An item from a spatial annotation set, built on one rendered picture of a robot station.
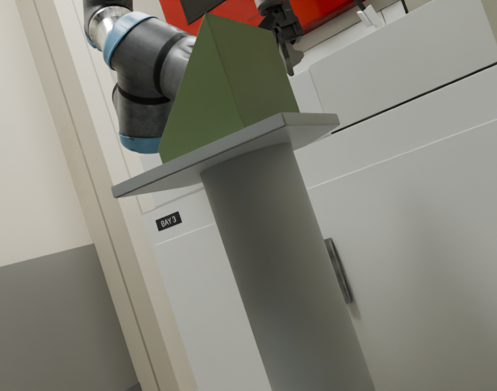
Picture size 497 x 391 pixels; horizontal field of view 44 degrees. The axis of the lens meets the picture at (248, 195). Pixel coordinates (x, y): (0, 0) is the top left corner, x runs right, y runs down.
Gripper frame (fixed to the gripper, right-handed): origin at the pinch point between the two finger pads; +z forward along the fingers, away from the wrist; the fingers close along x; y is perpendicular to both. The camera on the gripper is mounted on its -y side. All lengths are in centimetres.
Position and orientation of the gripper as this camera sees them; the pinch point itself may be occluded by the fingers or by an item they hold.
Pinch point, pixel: (288, 73)
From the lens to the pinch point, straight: 176.4
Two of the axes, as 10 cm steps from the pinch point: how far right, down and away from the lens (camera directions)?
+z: 3.5, 9.3, -0.7
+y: 9.3, -3.4, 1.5
